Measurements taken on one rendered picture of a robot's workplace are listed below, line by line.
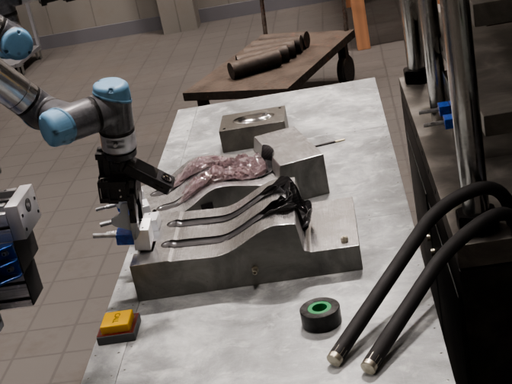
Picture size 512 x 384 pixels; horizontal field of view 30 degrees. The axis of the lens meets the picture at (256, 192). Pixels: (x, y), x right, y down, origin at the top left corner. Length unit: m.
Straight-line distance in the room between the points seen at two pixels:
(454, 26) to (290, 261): 0.60
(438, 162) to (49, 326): 1.89
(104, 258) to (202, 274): 2.26
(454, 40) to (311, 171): 0.59
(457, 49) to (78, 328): 2.23
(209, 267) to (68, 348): 1.69
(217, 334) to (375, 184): 0.73
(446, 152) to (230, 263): 0.83
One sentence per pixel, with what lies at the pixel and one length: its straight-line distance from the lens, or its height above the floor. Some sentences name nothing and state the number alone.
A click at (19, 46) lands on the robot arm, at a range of 2.33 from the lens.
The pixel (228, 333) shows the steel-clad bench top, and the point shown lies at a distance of 1.94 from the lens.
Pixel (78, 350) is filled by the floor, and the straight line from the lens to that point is 3.68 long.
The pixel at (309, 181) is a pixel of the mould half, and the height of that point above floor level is 0.85.
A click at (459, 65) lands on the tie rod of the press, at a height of 1.18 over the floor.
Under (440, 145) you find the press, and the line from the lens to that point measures 2.72.
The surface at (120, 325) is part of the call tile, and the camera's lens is 2.00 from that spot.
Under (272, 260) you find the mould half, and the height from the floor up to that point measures 0.85.
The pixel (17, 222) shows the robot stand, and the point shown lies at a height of 0.95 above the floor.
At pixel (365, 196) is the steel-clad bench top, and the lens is 2.43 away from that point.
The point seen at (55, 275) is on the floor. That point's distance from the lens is 4.31.
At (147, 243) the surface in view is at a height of 0.91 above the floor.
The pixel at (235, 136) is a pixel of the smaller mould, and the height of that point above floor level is 0.85.
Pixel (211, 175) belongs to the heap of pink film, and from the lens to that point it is 2.42.
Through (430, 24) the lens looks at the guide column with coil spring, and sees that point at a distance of 2.80.
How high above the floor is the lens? 1.79
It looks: 23 degrees down
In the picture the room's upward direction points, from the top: 11 degrees counter-clockwise
